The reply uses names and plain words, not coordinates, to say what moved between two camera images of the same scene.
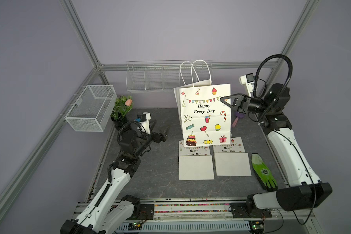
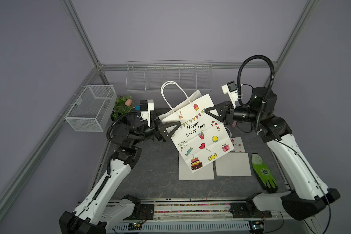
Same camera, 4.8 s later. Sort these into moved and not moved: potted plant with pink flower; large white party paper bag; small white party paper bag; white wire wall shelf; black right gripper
Moved: black right gripper
Not moved: large white party paper bag; white wire wall shelf; potted plant with pink flower; small white party paper bag
